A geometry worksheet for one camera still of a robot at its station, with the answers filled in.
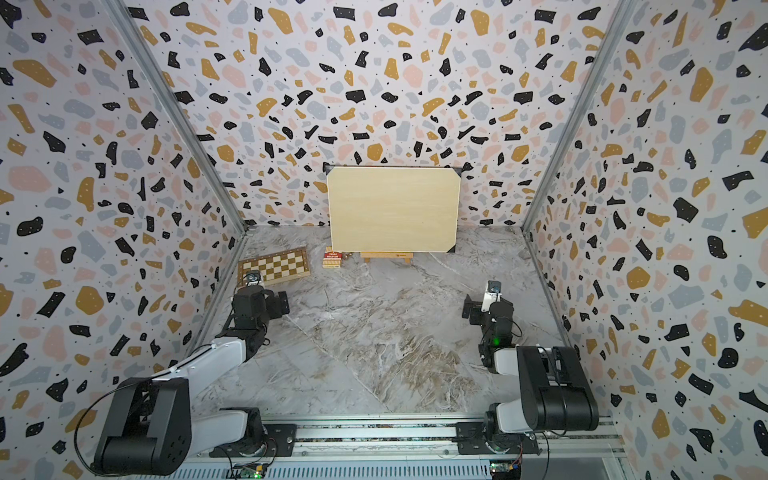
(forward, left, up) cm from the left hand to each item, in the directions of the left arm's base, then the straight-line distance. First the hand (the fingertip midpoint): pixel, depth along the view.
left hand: (269, 294), depth 89 cm
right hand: (0, -66, -3) cm, 66 cm away
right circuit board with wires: (-43, -64, -11) cm, 78 cm away
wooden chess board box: (+17, +4, -8) cm, 19 cm away
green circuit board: (-42, -3, -11) cm, 44 cm away
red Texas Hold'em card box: (+20, -14, -9) cm, 27 cm away
